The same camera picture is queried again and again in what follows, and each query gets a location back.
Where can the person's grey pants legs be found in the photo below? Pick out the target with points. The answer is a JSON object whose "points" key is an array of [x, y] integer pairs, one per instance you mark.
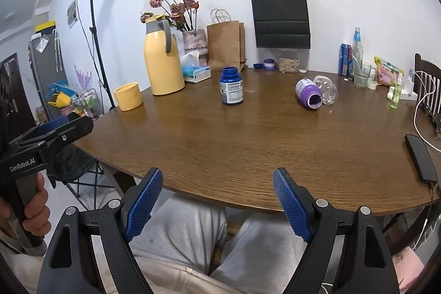
{"points": [[179, 232]]}

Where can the grey refrigerator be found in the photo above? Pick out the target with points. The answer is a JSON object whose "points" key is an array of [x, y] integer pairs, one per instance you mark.
{"points": [[44, 73]]}

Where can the purple plastic hangers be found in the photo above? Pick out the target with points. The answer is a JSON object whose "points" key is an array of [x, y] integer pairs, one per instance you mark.
{"points": [[83, 77]]}

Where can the black smartphone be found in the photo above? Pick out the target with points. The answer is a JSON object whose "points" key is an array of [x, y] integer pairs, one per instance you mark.
{"points": [[421, 158]]}

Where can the yellow thermos jug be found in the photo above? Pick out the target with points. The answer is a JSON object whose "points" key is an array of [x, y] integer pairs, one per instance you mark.
{"points": [[162, 63]]}

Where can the blue drink can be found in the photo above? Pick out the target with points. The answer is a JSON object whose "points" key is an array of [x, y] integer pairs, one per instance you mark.
{"points": [[345, 59]]}

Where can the black folding chair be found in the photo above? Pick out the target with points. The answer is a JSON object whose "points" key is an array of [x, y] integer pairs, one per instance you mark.
{"points": [[72, 163]]}

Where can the tall glass bottle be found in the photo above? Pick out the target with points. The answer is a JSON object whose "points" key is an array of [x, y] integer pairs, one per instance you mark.
{"points": [[357, 49]]}

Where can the brown paper bag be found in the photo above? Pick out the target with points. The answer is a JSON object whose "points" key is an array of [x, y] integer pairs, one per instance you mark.
{"points": [[224, 46]]}

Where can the white tape roll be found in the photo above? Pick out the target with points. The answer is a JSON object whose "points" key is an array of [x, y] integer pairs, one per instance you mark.
{"points": [[371, 84]]}

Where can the dark wooden chair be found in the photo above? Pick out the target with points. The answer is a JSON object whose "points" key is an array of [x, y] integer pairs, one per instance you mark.
{"points": [[425, 68]]}

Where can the pink knit-covered vase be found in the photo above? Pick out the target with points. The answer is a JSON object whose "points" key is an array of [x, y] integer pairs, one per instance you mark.
{"points": [[195, 44]]}

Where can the clear drinking glass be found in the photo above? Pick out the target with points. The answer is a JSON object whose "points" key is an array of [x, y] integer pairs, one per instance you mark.
{"points": [[362, 77]]}

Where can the cluttered storage rack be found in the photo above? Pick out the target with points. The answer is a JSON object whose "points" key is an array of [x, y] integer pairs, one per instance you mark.
{"points": [[88, 103]]}

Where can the yellow box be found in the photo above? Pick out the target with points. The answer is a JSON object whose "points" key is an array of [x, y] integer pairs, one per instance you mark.
{"points": [[44, 28]]}

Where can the person's left hand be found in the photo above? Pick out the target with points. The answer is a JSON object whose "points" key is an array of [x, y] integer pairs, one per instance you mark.
{"points": [[36, 208]]}

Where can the small purple white jar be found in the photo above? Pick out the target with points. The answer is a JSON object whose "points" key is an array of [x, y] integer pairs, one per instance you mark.
{"points": [[269, 65]]}

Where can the wall picture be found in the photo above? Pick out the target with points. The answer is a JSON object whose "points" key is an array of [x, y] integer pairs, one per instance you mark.
{"points": [[72, 13]]}

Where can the yellow cup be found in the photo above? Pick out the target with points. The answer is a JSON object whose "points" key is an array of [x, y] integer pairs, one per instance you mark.
{"points": [[128, 97]]}

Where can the yellow pink snack bag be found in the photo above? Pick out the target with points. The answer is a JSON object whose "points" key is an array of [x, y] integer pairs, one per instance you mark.
{"points": [[387, 72]]}

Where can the clear container with grains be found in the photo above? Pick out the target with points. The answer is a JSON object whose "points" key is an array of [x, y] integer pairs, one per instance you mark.
{"points": [[288, 63]]}

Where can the blue plastic bottle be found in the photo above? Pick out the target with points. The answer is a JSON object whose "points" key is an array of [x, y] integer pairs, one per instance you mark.
{"points": [[231, 89]]}

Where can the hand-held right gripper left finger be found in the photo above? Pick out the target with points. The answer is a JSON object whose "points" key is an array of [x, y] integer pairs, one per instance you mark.
{"points": [[144, 202]]}

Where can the white power strip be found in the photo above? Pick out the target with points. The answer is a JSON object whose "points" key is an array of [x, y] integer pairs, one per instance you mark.
{"points": [[409, 87]]}

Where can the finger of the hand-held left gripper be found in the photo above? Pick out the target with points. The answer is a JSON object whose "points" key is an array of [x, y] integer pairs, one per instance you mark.
{"points": [[74, 128], [51, 126]]}

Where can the black paper bag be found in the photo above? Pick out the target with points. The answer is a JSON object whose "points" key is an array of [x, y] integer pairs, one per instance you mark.
{"points": [[280, 15]]}

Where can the tissue box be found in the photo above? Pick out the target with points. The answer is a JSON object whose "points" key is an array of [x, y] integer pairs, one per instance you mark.
{"points": [[196, 73]]}

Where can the purple bottle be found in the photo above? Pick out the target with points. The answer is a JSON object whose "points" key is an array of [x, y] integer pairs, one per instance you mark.
{"points": [[311, 92]]}

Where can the green spray bottle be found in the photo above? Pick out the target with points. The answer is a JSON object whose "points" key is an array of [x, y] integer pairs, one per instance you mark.
{"points": [[395, 96]]}

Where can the yellow plastic toy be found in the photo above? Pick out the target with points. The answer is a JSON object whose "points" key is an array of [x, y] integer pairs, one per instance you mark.
{"points": [[60, 99]]}

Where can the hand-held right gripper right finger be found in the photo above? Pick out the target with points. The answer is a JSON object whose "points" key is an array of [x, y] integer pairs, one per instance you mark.
{"points": [[292, 204]]}

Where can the blue bottle cap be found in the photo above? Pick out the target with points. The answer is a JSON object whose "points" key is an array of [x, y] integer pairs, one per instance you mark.
{"points": [[258, 66]]}

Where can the dark wooden door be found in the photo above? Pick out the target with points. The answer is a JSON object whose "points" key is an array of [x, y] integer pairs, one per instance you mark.
{"points": [[12, 90]]}

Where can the dried pink flowers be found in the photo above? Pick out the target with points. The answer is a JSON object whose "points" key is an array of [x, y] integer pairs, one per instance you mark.
{"points": [[175, 8]]}

